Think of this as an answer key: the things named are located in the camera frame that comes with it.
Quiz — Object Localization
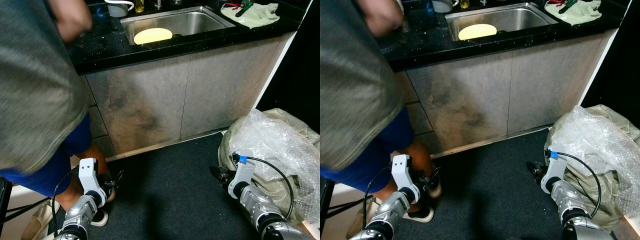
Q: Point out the person's hand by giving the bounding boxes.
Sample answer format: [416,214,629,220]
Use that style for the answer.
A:
[357,0,405,37]
[48,0,94,44]

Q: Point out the person's bare leg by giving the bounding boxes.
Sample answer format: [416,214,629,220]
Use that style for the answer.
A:
[54,144,109,212]
[372,138,434,202]

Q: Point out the olive cloth bag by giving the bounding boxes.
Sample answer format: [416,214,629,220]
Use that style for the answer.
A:
[544,103,640,232]
[218,107,321,227]

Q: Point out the dark floor mat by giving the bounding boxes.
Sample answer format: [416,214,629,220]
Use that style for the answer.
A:
[87,129,313,240]
[400,127,618,240]

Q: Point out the person's blue shorts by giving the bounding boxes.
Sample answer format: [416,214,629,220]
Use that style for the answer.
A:
[320,107,415,194]
[0,114,94,198]

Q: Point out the clear bubble wrap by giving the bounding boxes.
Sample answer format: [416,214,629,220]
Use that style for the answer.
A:
[550,104,640,220]
[227,108,321,227]

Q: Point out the beige slipper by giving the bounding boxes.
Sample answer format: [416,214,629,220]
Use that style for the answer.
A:
[22,202,57,240]
[352,199,377,240]

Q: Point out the grey cabinet door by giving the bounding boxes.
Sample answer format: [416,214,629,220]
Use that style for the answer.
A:
[180,32,297,139]
[507,29,619,136]
[84,52,192,157]
[404,49,514,152]

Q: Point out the person's grey shirt torso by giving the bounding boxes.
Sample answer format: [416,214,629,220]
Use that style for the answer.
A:
[0,0,92,174]
[320,0,406,172]

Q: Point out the pale yellow plate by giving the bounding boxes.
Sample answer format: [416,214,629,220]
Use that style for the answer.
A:
[457,23,499,42]
[133,27,174,45]

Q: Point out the stainless steel sink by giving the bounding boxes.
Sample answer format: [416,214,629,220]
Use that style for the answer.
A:
[444,2,560,42]
[120,5,237,46]

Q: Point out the pale green cloth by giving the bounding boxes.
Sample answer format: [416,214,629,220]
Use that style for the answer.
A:
[544,0,604,26]
[220,2,281,30]

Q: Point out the white cup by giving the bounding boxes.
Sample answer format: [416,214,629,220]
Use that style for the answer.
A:
[104,0,136,19]
[430,0,455,14]

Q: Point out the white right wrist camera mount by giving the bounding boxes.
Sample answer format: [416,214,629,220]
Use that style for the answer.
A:
[540,145,569,194]
[227,149,256,200]

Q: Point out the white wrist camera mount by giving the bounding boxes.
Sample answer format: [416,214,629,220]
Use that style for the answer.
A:
[227,149,256,200]
[540,145,569,194]
[78,158,107,207]
[391,154,420,203]

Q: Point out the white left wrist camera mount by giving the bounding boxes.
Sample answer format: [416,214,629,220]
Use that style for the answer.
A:
[391,154,420,203]
[78,158,107,207]

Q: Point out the black blue-plug right arm cable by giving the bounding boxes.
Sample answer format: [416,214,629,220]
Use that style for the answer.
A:
[546,147,602,219]
[232,152,295,222]

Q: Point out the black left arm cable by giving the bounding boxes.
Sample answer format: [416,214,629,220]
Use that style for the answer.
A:
[51,167,81,237]
[364,162,394,232]

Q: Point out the black stool frame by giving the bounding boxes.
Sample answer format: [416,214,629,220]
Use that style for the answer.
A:
[320,177,368,237]
[0,177,52,227]

